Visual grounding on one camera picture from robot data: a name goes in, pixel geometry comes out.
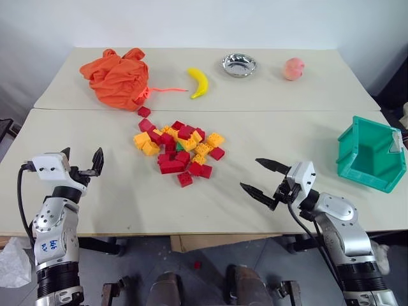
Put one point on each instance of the black table frame caster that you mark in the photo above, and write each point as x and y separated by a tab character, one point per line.
298	243
102	245

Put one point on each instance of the white plastic bag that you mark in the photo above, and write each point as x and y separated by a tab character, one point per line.
14	264

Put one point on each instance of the small red block on floor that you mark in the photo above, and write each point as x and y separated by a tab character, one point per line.
198	265

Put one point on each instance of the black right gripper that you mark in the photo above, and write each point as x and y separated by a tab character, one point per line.
285	194

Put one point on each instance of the brown cardboard box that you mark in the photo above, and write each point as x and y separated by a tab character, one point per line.
223	242

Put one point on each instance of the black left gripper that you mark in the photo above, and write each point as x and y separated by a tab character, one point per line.
78	180

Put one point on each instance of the black object beside table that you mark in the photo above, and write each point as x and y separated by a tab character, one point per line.
8	129

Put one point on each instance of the white crumpled cloth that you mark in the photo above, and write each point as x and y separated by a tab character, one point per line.
381	256

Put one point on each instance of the clear label holder on bin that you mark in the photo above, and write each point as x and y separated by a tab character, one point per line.
395	141

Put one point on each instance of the pink toy peach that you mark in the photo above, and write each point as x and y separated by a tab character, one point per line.
293	69

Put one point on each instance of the green plastic bin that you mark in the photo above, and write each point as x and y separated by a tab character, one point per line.
366	165

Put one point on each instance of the shiny metal bowl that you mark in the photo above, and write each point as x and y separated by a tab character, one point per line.
239	65

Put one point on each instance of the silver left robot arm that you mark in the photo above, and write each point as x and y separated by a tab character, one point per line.
55	229

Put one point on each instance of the rusty metal bracket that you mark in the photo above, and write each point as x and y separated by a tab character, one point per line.
118	291
288	293

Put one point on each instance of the yellow toy banana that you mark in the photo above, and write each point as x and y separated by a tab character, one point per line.
201	83

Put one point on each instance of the green toy building block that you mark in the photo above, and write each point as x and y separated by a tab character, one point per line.
179	147

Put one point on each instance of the red toy building block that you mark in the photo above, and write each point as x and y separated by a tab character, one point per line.
155	136
167	139
195	169
165	158
186	132
217	153
185	179
146	125
182	157
199	132
178	125
171	168
144	112

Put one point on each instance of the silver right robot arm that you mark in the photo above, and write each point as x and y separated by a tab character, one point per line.
344	229

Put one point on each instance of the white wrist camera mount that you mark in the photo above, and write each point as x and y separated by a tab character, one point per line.
301	178
49	167

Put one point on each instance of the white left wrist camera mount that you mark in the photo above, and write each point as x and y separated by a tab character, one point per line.
49	167

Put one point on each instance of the dark rounded shape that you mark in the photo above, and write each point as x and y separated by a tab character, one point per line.
165	288
247	287

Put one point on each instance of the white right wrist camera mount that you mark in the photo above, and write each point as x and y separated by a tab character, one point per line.
301	178

